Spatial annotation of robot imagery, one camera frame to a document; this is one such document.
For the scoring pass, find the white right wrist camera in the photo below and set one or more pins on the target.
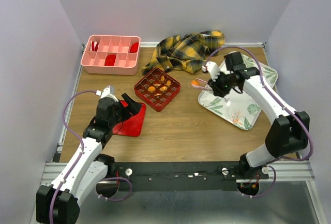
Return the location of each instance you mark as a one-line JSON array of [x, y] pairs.
[[213, 69]]

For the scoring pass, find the floral serving tray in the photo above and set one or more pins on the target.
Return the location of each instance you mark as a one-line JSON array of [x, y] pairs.
[[238, 109]]

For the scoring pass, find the red item upper compartment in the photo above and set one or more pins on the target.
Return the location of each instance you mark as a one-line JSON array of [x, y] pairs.
[[134, 47]]

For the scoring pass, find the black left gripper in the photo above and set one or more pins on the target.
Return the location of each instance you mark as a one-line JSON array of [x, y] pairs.
[[133, 107]]

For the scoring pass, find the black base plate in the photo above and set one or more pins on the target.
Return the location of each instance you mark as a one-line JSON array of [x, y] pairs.
[[185, 176]]

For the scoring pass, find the pink divided organizer box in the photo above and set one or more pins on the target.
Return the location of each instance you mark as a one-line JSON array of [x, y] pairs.
[[126, 63]]

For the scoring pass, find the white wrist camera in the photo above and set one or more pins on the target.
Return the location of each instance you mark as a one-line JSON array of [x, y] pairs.
[[108, 92], [213, 69]]

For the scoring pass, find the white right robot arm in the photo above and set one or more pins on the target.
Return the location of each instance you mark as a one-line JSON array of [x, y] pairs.
[[289, 132]]

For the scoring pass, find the yellow plaid shirt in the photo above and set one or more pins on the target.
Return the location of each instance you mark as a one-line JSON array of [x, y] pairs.
[[187, 53]]

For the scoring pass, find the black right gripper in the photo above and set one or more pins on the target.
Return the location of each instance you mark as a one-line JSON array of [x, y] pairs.
[[217, 87]]

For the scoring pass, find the red item compartment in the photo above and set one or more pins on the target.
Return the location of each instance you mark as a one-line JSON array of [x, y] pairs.
[[110, 60], [134, 47]]

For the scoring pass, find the pink tongs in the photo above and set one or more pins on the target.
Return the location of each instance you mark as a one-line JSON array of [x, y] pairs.
[[203, 85]]

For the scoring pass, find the red cookie box with tray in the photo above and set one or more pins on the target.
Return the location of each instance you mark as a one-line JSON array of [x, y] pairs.
[[157, 103]]

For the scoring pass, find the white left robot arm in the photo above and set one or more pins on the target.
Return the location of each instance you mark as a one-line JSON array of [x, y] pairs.
[[60, 202]]

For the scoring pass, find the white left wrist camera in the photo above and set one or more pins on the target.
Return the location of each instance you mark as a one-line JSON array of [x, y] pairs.
[[108, 92]]

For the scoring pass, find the red white striped item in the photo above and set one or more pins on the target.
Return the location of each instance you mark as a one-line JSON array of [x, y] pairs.
[[94, 46]]

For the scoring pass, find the red box lid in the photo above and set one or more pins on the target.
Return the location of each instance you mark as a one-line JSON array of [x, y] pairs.
[[133, 126]]

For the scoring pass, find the red item lower compartment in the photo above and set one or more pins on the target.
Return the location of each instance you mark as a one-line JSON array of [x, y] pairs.
[[110, 60]]

